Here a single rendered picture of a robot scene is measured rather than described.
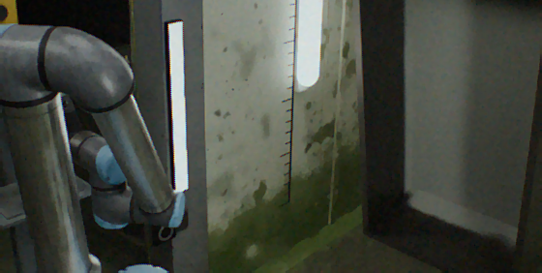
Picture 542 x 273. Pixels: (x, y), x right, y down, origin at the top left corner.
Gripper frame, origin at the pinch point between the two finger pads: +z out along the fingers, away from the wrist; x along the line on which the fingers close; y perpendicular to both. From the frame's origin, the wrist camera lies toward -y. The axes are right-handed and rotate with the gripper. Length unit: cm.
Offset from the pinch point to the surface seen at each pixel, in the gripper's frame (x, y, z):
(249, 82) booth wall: 87, 12, 5
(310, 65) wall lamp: 114, 10, -2
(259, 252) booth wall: 94, 93, 5
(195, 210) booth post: 58, 57, 5
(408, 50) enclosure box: 117, -5, -45
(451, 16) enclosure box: 117, -20, -60
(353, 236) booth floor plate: 149, 105, -7
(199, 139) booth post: 62, 28, 5
